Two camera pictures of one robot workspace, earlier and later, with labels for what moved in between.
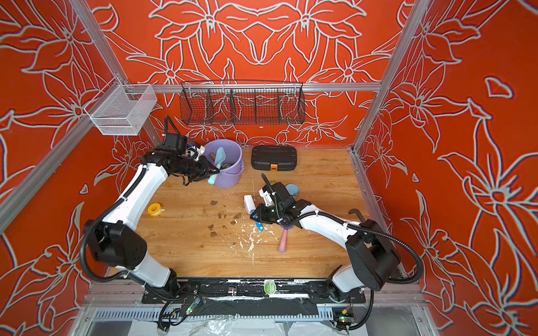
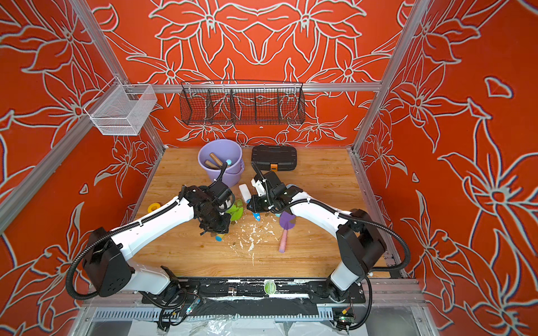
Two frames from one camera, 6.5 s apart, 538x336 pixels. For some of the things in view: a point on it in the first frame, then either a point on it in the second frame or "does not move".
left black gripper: [205, 171] to [224, 228]
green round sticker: [270, 287] does not move
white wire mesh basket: [122, 109] does not move
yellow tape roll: [155, 209] does not move
